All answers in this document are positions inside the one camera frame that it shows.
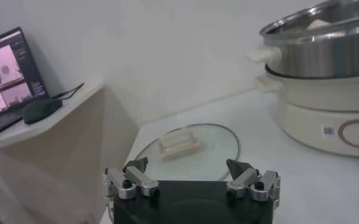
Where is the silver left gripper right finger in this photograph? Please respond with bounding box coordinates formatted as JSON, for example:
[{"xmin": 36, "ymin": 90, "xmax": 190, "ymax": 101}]
[{"xmin": 226, "ymin": 158, "xmax": 282, "ymax": 202}]

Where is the perforated steel steamer basket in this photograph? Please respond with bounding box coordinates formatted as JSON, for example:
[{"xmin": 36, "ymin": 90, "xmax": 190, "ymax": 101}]
[{"xmin": 244, "ymin": 0, "xmax": 359, "ymax": 79}]

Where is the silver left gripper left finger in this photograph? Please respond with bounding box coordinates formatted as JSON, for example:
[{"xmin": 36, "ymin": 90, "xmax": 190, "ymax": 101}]
[{"xmin": 102, "ymin": 156, "xmax": 161, "ymax": 200}]

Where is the black computer mouse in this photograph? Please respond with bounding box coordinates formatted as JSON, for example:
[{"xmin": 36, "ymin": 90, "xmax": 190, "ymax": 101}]
[{"xmin": 22, "ymin": 97, "xmax": 63, "ymax": 125}]

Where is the black laptop cable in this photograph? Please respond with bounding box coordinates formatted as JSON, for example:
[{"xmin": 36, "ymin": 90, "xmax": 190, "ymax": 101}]
[{"xmin": 49, "ymin": 82, "xmax": 85, "ymax": 100}]

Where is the round glass pot lid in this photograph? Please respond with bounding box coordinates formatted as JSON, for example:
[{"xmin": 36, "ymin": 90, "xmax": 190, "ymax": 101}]
[{"xmin": 135, "ymin": 123, "xmax": 241, "ymax": 183}]

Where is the black laptop with lit screen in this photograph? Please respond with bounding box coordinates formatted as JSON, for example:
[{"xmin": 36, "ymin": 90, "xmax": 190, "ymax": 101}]
[{"xmin": 0, "ymin": 27, "xmax": 49, "ymax": 141}]

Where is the white side table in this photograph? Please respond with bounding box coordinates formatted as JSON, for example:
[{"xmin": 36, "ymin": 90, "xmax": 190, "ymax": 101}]
[{"xmin": 0, "ymin": 82, "xmax": 140, "ymax": 224}]

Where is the cream electric cooking pot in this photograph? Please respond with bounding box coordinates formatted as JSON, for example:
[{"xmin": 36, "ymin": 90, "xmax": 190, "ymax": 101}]
[{"xmin": 256, "ymin": 72, "xmax": 359, "ymax": 159}]

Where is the white steamed baozi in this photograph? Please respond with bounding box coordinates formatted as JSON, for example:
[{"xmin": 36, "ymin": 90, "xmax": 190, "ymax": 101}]
[{"xmin": 306, "ymin": 18, "xmax": 334, "ymax": 31}]

